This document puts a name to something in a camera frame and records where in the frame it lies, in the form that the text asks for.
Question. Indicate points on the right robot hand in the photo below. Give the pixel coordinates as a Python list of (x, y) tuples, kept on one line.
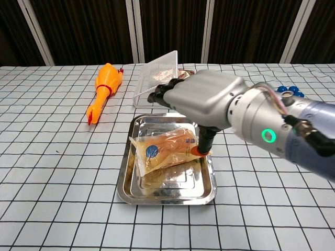
[(199, 98)]

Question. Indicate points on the packaged bread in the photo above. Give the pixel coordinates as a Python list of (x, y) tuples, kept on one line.
[(167, 150)]

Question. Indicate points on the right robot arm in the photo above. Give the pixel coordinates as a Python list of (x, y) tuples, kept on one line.
[(285, 128)]

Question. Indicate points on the stainless steel tray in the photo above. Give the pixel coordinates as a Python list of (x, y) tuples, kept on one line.
[(146, 193)]

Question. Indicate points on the red and white snack packet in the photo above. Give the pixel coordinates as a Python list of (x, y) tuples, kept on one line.
[(186, 73)]

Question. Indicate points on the clear plastic container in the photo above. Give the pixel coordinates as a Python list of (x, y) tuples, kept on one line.
[(154, 78)]

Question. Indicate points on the orange rubber chicken toy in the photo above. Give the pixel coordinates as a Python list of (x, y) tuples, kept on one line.
[(104, 89)]

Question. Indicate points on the white checkered tablecloth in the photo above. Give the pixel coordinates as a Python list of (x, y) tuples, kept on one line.
[(52, 196)]

